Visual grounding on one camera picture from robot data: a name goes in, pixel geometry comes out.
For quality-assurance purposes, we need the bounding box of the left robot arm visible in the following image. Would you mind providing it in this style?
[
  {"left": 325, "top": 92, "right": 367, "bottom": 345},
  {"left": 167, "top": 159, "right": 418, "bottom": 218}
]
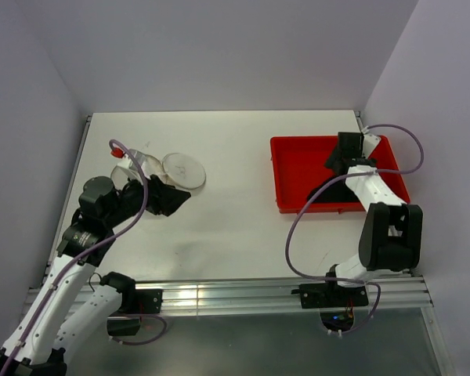
[{"left": 0, "top": 175, "right": 191, "bottom": 375}]

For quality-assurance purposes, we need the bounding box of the black garment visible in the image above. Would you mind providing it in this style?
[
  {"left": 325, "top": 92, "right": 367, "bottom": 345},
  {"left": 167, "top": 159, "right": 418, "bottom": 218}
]
[{"left": 313, "top": 180, "right": 359, "bottom": 204}]

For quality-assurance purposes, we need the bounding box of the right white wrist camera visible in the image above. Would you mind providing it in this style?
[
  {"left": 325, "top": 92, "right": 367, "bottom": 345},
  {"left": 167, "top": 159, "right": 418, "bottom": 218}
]
[{"left": 362, "top": 132, "right": 381, "bottom": 159}]

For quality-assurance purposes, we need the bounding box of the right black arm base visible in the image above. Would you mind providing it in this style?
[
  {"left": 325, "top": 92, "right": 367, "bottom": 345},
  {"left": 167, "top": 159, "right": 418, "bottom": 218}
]
[{"left": 291, "top": 282, "right": 369, "bottom": 309}]

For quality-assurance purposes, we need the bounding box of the red plastic bin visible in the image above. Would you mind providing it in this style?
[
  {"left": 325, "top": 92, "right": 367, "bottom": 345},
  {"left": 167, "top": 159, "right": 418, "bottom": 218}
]
[{"left": 270, "top": 136, "right": 410, "bottom": 214}]

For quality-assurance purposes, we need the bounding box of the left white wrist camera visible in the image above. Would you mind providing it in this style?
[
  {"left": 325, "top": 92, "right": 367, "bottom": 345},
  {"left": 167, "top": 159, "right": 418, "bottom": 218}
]
[{"left": 110, "top": 147, "right": 139, "bottom": 174}]

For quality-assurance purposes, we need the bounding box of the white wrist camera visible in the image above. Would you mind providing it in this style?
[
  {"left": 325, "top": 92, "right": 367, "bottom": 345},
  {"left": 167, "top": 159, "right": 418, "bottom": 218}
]
[
  {"left": 362, "top": 132, "right": 381, "bottom": 159},
  {"left": 110, "top": 147, "right": 139, "bottom": 174}
]

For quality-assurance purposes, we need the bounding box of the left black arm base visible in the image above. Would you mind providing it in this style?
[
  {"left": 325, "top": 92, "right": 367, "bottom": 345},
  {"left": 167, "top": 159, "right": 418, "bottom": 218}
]
[{"left": 106, "top": 289, "right": 163, "bottom": 338}]

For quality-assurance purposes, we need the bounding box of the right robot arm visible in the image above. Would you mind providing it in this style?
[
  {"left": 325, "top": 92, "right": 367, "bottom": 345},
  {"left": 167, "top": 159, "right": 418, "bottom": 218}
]
[{"left": 323, "top": 132, "right": 423, "bottom": 306}]

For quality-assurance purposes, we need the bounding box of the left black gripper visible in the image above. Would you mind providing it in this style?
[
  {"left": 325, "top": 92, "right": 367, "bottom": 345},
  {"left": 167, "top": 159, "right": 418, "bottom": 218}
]
[{"left": 103, "top": 168, "right": 190, "bottom": 228}]

